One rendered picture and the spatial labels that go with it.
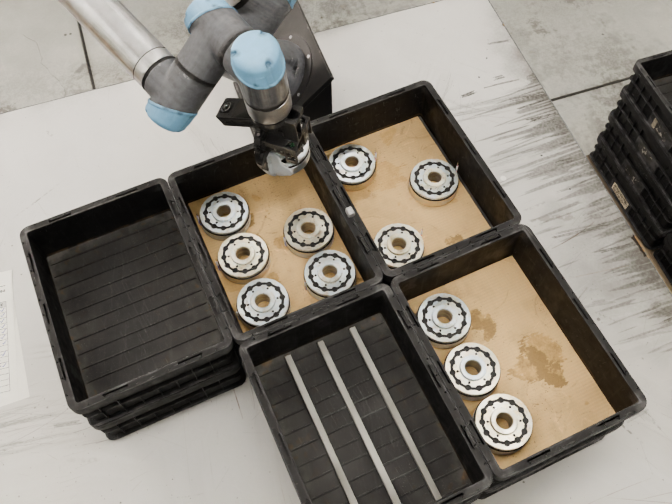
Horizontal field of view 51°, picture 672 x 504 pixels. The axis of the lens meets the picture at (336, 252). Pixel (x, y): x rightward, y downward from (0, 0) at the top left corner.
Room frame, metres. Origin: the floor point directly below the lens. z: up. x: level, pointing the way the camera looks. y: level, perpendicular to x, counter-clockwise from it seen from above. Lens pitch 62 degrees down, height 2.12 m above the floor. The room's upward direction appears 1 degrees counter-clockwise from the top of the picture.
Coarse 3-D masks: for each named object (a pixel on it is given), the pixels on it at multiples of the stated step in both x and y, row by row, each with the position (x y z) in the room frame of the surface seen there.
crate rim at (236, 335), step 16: (208, 160) 0.86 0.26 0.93; (224, 160) 0.86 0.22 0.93; (320, 160) 0.85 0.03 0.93; (176, 176) 0.82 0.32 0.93; (176, 192) 0.78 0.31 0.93; (336, 192) 0.77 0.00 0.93; (192, 224) 0.70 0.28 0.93; (352, 224) 0.70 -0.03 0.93; (192, 240) 0.67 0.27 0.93; (368, 256) 0.62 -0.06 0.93; (208, 272) 0.60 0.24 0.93; (352, 288) 0.56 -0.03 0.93; (224, 304) 0.54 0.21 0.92; (320, 304) 0.53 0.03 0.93; (272, 320) 0.50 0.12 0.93; (288, 320) 0.50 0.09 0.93; (240, 336) 0.47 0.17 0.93
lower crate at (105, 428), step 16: (240, 368) 0.47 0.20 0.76; (208, 384) 0.43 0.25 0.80; (224, 384) 0.45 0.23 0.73; (240, 384) 0.45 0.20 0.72; (160, 400) 0.39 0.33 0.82; (176, 400) 0.41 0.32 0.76; (192, 400) 0.42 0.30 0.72; (128, 416) 0.36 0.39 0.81; (144, 416) 0.38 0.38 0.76; (160, 416) 0.39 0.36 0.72; (112, 432) 0.35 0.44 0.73; (128, 432) 0.36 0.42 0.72
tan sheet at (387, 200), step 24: (408, 120) 1.02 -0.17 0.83; (360, 144) 0.96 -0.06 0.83; (384, 144) 0.96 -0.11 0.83; (408, 144) 0.96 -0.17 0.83; (432, 144) 0.96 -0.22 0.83; (384, 168) 0.89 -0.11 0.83; (408, 168) 0.89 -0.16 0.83; (360, 192) 0.83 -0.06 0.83; (384, 192) 0.83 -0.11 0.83; (408, 192) 0.83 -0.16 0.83; (456, 192) 0.83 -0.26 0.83; (360, 216) 0.77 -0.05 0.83; (384, 216) 0.77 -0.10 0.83; (408, 216) 0.77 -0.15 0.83; (432, 216) 0.77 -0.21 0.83; (456, 216) 0.77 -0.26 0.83; (480, 216) 0.77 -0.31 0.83; (432, 240) 0.71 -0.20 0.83; (456, 240) 0.71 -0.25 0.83
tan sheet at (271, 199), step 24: (240, 192) 0.84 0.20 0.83; (264, 192) 0.84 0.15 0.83; (288, 192) 0.84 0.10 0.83; (312, 192) 0.84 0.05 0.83; (264, 216) 0.78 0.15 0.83; (288, 216) 0.78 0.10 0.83; (216, 240) 0.72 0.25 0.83; (264, 240) 0.72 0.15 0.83; (336, 240) 0.72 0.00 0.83; (288, 264) 0.66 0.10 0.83; (240, 288) 0.61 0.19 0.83; (288, 288) 0.61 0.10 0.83
